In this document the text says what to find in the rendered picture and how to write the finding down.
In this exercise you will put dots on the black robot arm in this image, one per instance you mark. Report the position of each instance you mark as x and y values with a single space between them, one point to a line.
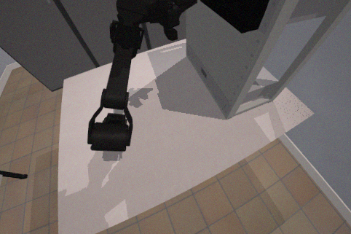
104 136

